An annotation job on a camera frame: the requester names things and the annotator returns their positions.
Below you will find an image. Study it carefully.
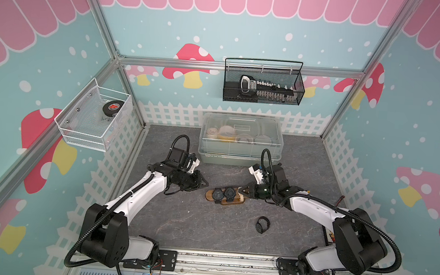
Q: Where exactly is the large black digital watch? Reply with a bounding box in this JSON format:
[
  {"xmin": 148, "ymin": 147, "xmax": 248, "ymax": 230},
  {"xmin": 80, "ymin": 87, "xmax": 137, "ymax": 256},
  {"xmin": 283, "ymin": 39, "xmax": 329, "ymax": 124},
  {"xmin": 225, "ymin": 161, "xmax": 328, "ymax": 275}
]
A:
[{"xmin": 224, "ymin": 187, "xmax": 236, "ymax": 202}]

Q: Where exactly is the wooden watch stand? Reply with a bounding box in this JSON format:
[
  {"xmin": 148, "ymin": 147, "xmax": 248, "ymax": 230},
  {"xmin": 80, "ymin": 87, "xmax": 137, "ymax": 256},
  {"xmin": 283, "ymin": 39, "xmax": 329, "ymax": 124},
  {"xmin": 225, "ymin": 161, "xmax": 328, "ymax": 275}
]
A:
[{"xmin": 205, "ymin": 187, "xmax": 245, "ymax": 206}]

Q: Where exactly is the black rugged sport watch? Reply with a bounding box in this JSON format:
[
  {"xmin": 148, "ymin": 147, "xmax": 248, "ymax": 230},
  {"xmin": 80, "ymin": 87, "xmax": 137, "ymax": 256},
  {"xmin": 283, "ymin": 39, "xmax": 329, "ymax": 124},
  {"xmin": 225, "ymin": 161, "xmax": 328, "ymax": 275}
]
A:
[{"xmin": 211, "ymin": 188, "xmax": 224, "ymax": 204}]

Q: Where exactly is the beige strap watch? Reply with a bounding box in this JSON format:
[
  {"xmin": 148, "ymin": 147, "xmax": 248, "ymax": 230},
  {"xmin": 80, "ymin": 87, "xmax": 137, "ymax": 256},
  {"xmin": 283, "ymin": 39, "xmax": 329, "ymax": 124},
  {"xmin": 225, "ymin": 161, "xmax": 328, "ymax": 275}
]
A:
[{"xmin": 238, "ymin": 191, "xmax": 246, "ymax": 203}]

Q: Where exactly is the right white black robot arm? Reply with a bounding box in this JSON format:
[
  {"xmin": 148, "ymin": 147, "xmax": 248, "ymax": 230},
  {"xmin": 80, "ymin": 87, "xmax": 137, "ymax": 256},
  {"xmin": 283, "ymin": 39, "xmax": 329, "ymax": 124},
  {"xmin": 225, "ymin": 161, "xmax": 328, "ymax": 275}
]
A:
[{"xmin": 241, "ymin": 148, "xmax": 403, "ymax": 275}]

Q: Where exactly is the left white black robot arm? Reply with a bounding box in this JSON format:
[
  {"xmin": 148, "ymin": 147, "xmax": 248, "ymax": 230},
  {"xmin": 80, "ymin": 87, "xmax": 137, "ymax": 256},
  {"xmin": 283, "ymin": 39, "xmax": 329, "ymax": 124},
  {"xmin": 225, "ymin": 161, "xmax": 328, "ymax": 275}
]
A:
[{"xmin": 64, "ymin": 135, "xmax": 209, "ymax": 269}]

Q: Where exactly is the clear plastic storage box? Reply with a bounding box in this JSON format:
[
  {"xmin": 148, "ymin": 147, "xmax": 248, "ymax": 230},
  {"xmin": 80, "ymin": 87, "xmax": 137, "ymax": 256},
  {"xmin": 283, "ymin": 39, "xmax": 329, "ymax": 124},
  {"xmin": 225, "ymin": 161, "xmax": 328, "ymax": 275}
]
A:
[{"xmin": 198, "ymin": 112, "xmax": 284, "ymax": 167}]

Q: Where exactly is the black tape roll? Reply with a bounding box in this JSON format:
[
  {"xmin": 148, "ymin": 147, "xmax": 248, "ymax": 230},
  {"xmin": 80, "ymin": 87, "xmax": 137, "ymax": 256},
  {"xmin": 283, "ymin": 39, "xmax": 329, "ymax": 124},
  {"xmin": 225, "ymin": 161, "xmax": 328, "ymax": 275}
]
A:
[{"xmin": 102, "ymin": 100, "xmax": 125, "ymax": 117}]

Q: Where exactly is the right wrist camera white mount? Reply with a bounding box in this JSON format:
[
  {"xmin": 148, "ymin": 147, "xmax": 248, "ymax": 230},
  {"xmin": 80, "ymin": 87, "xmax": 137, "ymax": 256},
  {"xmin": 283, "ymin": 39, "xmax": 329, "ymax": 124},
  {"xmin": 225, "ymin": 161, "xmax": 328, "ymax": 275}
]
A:
[{"xmin": 248, "ymin": 164, "xmax": 264, "ymax": 185}]

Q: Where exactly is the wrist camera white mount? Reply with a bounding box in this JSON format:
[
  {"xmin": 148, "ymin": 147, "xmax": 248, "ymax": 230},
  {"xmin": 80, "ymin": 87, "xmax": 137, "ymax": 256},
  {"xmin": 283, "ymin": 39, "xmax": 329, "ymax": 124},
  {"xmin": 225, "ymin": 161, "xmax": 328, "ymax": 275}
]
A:
[
  {"xmin": 186, "ymin": 156, "xmax": 200, "ymax": 174},
  {"xmin": 248, "ymin": 164, "xmax": 264, "ymax": 185}
]

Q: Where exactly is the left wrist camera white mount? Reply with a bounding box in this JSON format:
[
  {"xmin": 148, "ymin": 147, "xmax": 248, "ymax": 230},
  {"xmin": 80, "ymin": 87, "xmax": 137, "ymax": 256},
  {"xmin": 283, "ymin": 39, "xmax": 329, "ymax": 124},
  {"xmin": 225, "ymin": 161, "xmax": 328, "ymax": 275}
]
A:
[{"xmin": 186, "ymin": 156, "xmax": 200, "ymax": 174}]

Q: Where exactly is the black wire mesh basket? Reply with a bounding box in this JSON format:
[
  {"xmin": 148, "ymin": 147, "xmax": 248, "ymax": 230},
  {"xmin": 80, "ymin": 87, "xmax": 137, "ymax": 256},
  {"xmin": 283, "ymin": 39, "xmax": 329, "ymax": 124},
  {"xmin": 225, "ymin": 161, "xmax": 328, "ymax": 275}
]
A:
[{"xmin": 222, "ymin": 57, "xmax": 305, "ymax": 106}]

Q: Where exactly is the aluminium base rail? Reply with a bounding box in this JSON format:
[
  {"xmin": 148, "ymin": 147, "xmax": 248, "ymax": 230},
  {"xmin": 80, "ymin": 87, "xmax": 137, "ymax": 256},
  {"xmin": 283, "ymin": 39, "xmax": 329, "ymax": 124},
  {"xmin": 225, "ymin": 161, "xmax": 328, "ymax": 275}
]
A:
[{"xmin": 61, "ymin": 238, "xmax": 389, "ymax": 275}]

